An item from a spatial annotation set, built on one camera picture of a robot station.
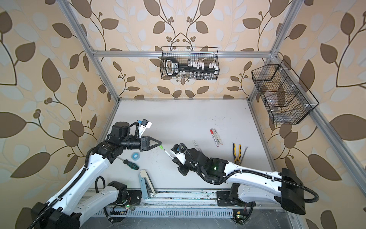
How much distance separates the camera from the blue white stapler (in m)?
0.75

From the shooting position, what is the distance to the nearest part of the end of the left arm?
1.91 feet

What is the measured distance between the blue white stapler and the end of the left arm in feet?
0.82
